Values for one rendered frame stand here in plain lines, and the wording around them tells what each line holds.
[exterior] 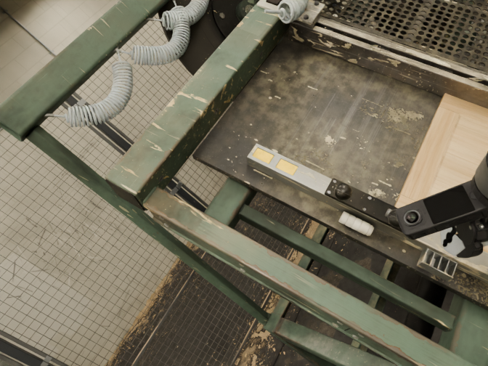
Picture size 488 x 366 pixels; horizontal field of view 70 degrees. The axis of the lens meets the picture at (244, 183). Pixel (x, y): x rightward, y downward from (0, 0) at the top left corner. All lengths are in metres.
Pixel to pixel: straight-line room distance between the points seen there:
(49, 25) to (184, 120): 4.99
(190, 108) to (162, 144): 0.13
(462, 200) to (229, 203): 0.58
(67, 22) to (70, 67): 4.63
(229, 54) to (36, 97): 0.59
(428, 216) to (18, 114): 1.08
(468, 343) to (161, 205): 0.76
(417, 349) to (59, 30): 5.59
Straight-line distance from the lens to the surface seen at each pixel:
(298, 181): 0.89
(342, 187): 0.76
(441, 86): 1.20
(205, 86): 1.00
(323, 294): 0.80
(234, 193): 0.95
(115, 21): 1.37
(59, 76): 1.26
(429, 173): 1.02
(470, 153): 1.11
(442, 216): 0.54
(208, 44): 1.55
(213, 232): 0.82
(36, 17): 5.87
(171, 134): 0.91
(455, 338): 0.96
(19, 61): 5.60
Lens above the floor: 1.93
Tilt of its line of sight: 21 degrees down
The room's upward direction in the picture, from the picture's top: 47 degrees counter-clockwise
